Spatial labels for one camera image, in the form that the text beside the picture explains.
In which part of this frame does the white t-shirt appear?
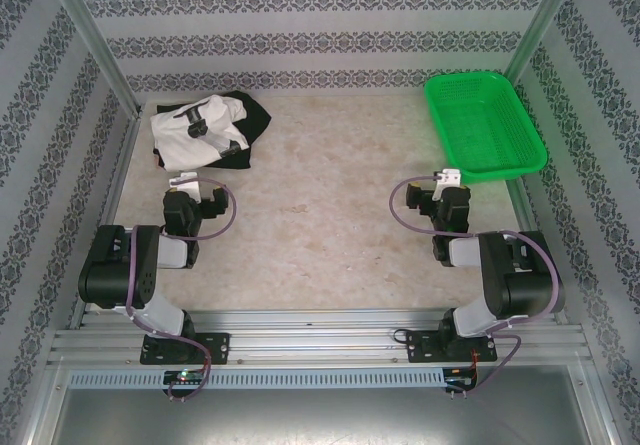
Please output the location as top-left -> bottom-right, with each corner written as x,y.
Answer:
149,94 -> 250,172

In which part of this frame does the green plastic basket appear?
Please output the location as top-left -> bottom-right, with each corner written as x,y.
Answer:
423,70 -> 549,185

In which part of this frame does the black t-shirt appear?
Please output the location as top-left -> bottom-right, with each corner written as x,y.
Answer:
152,90 -> 274,171

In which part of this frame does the small circuit board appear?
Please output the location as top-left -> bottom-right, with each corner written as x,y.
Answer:
163,368 -> 206,386
443,367 -> 480,391

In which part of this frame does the grey metal shelf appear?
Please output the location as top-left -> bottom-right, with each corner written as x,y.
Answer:
29,364 -> 621,445

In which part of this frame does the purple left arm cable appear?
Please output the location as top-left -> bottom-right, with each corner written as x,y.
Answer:
124,177 -> 238,402

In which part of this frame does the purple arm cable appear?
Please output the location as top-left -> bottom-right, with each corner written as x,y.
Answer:
124,177 -> 238,402
390,174 -> 562,396

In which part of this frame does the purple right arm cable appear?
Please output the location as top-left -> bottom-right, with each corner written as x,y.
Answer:
390,174 -> 562,396

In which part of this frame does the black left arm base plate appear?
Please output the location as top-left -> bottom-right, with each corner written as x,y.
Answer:
139,332 -> 232,367

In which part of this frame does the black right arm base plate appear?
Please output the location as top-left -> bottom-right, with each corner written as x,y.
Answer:
407,328 -> 499,365

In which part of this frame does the aluminium rail frame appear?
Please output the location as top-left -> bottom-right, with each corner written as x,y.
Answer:
47,307 -> 589,366

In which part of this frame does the aluminium corner post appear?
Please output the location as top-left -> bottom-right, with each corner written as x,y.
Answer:
39,0 -> 146,122
501,0 -> 594,86

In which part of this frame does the slotted grey cable duct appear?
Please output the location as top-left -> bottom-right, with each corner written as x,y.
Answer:
67,367 -> 447,390

